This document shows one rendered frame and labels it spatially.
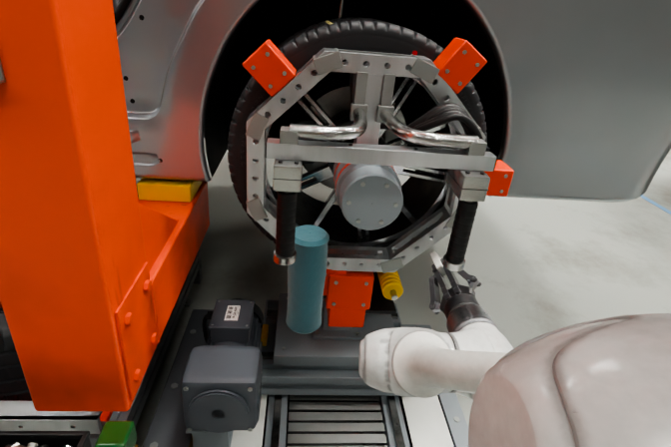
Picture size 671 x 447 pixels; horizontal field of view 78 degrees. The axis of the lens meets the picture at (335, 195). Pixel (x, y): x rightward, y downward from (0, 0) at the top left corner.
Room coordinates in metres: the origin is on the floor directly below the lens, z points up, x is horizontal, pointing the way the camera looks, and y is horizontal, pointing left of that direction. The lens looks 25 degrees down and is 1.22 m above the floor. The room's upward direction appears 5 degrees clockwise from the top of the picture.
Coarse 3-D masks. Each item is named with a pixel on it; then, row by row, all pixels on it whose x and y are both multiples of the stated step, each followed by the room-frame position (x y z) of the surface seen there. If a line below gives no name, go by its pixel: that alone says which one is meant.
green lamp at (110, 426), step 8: (112, 424) 0.38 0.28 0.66; (120, 424) 0.38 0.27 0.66; (128, 424) 0.38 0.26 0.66; (104, 432) 0.36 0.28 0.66; (112, 432) 0.37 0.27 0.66; (120, 432) 0.37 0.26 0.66; (128, 432) 0.37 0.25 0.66; (136, 432) 0.39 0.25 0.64; (104, 440) 0.35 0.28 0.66; (112, 440) 0.36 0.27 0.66; (120, 440) 0.36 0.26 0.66; (128, 440) 0.36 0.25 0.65; (136, 440) 0.38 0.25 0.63
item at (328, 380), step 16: (272, 304) 1.25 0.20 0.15; (272, 320) 1.15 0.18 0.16; (272, 336) 1.09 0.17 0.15; (272, 352) 0.99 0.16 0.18; (272, 368) 0.96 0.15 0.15; (288, 368) 0.96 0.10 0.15; (304, 368) 0.97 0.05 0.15; (320, 368) 0.97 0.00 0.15; (336, 368) 0.98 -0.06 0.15; (352, 368) 0.98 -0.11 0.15; (272, 384) 0.91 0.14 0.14; (288, 384) 0.91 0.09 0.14; (304, 384) 0.92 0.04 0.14; (320, 384) 0.92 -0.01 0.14; (336, 384) 0.93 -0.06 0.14; (352, 384) 0.93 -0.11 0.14
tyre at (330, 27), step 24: (336, 24) 1.00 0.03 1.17; (360, 24) 0.99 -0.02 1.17; (384, 24) 1.00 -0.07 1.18; (288, 48) 0.97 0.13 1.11; (312, 48) 0.97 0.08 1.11; (360, 48) 0.99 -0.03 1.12; (384, 48) 0.99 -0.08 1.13; (408, 48) 1.00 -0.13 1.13; (432, 48) 1.00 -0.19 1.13; (264, 96) 0.96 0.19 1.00; (240, 120) 0.96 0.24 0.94; (480, 120) 1.02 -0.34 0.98; (240, 144) 0.96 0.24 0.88; (240, 168) 0.96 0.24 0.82; (240, 192) 0.96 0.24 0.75
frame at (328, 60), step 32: (320, 64) 0.89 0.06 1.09; (352, 64) 0.90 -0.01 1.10; (384, 64) 0.91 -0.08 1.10; (416, 64) 0.91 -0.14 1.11; (288, 96) 0.89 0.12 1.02; (448, 96) 0.93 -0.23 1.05; (256, 128) 0.88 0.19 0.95; (480, 128) 0.93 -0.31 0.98; (256, 160) 0.92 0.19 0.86; (256, 192) 0.88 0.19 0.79; (448, 192) 0.98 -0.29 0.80; (448, 224) 0.92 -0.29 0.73; (352, 256) 0.91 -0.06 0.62; (384, 256) 0.93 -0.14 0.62
